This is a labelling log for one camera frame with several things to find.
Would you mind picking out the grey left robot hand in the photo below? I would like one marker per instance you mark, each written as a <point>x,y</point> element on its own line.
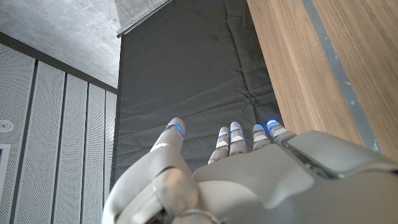
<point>264,186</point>

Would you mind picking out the black backdrop curtain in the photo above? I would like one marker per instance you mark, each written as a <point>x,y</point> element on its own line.
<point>186,77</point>

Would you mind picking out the wooden panel with grey strip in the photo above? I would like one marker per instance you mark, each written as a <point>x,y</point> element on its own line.
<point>342,77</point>

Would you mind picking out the long ceiling vent slot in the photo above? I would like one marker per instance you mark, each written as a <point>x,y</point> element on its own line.
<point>4,168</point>

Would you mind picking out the round ceiling fixture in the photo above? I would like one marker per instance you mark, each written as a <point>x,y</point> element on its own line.
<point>5,126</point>

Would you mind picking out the grey curtain rail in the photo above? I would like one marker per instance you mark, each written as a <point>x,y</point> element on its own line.
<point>140,21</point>

